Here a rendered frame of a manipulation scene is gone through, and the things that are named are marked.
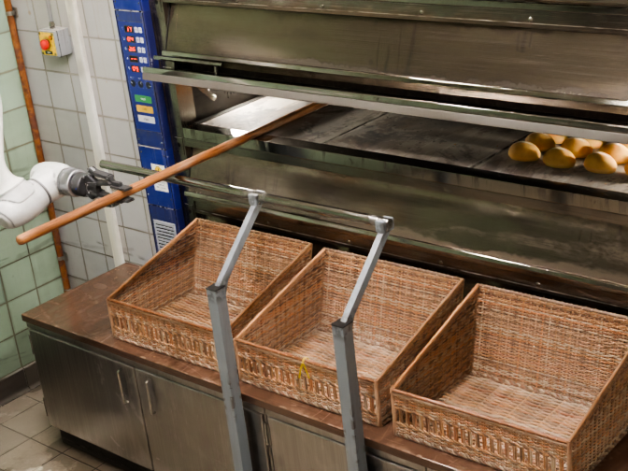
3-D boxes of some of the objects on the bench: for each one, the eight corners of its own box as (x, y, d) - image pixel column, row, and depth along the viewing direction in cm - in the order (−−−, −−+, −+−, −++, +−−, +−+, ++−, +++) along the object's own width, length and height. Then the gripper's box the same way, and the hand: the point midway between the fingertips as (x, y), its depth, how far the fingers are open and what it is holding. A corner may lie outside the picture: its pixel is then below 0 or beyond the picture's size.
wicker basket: (206, 283, 438) (196, 215, 427) (324, 315, 403) (316, 241, 393) (109, 338, 404) (95, 265, 394) (228, 378, 370) (216, 299, 359)
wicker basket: (332, 319, 400) (323, 244, 389) (473, 356, 365) (468, 276, 355) (235, 382, 366) (223, 303, 356) (381, 431, 332) (372, 344, 321)
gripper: (83, 156, 369) (135, 165, 354) (92, 203, 375) (143, 214, 360) (65, 164, 364) (116, 174, 349) (75, 211, 370) (125, 223, 355)
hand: (122, 192), depth 357 cm, fingers closed on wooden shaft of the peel, 3 cm apart
